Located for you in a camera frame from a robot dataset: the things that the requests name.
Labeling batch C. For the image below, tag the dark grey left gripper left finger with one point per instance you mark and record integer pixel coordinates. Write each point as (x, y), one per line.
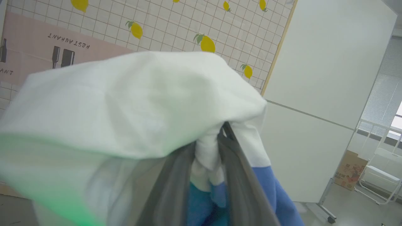
(169, 194)

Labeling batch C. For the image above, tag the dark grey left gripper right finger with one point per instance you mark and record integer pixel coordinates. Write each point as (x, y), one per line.
(241, 191)

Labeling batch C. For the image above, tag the white and blue garment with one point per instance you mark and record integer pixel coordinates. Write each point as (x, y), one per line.
(132, 103)

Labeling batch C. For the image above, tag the grey partition leg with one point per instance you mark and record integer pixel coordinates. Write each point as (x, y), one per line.
(326, 201)

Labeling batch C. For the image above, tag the brown cardboard box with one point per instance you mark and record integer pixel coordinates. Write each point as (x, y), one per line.
(350, 171)

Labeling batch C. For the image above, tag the white metal rack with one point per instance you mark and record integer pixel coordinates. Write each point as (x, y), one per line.
(381, 174)

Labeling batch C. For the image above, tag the white partition board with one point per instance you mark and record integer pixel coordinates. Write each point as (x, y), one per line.
(323, 62)

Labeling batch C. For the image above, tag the white window blind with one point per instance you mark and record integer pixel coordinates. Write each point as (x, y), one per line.
(384, 91)

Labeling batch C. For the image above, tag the pink restaurant poster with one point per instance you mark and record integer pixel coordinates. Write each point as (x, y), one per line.
(28, 44)

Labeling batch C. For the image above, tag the lemon print grid wall panel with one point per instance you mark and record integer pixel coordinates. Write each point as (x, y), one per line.
(176, 22)

